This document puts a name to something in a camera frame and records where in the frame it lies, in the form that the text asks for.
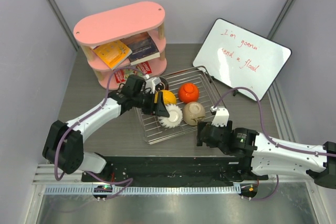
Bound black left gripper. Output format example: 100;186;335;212
133;91;170;118

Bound yellow bowl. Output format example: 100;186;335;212
159;90;177;105

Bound white ridged bowl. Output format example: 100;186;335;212
158;104;183;129

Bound dark brown bowl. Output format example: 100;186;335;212
155;77;169;91

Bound metal wire dish rack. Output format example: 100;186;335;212
135;66;221;144

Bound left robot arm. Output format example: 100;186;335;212
43;75;169;182

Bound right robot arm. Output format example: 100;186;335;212
196;121;335;189

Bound beige speckled bowl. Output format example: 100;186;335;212
183;102;206;126

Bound orange bowl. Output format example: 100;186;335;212
178;83;200;103

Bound red magazine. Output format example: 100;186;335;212
114;61;152;83

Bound dark blue book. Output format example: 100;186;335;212
121;32;160;65

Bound yellow book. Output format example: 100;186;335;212
93;40;132;70

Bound pink three-tier shelf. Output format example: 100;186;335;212
73;1;167;90

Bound white whiteboard with red writing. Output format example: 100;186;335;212
193;18;292;101

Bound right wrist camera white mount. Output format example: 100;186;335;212
210;106;229;127

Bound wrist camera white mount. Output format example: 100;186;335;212
210;106;229;127
144;74;161;93

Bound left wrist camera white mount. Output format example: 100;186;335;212
144;74;161;93

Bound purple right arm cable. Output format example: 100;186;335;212
214;87;336;200

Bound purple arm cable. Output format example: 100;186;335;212
214;87;336;200
54;67;144;199

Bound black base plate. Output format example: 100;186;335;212
81;155;268;183

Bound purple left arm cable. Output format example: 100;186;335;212
54;67;144;199

